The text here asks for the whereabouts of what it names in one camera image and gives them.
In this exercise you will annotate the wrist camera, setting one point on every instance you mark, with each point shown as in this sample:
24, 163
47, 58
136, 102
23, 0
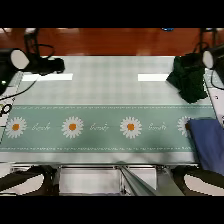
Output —
204, 38
30, 41

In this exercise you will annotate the dark green T-shirt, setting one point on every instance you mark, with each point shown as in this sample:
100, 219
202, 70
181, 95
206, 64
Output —
188, 78

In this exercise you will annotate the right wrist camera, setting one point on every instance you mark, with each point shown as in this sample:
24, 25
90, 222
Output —
204, 38

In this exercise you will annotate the silver frame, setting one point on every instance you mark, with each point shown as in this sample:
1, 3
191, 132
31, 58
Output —
136, 181

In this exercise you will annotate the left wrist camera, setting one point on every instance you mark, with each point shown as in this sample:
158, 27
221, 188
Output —
30, 41

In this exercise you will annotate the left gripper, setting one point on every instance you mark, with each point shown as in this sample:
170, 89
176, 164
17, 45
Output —
53, 65

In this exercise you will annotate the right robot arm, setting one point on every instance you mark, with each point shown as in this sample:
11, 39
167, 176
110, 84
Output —
216, 56

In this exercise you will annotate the blue garment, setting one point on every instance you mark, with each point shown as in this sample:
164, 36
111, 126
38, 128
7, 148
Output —
210, 143

